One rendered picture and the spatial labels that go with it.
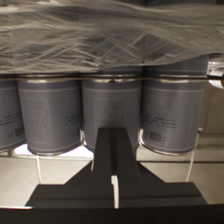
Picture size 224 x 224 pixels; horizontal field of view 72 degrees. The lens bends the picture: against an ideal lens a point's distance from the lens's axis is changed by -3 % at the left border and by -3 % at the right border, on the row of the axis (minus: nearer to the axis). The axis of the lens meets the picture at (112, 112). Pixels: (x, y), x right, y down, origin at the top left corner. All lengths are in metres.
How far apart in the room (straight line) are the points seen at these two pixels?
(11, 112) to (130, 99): 0.13
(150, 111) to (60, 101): 0.09
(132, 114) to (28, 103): 0.10
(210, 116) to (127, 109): 3.39
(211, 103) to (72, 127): 3.34
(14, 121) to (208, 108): 3.38
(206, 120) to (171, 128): 3.35
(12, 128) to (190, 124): 0.19
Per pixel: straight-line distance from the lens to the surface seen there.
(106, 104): 0.15
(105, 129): 0.15
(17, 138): 0.21
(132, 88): 0.16
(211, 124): 3.61
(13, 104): 0.20
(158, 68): 0.16
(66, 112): 0.17
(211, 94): 3.42
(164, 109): 0.17
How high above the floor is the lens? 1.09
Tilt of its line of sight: 16 degrees up
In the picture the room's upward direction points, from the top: 178 degrees counter-clockwise
